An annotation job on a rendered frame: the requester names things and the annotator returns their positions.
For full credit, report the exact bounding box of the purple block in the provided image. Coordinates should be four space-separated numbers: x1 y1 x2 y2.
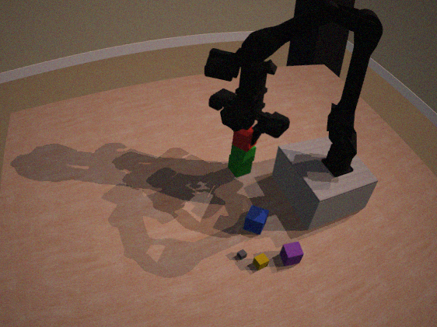
279 242 304 266

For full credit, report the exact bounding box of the red block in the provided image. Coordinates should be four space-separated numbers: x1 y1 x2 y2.
232 126 253 152

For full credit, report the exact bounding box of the green block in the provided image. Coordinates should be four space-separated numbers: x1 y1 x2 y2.
231 145 257 165
228 155 253 178

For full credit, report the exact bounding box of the small yellow block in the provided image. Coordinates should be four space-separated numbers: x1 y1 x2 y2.
252 253 269 270

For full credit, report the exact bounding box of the blue block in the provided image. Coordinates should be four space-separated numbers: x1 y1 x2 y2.
243 205 269 235

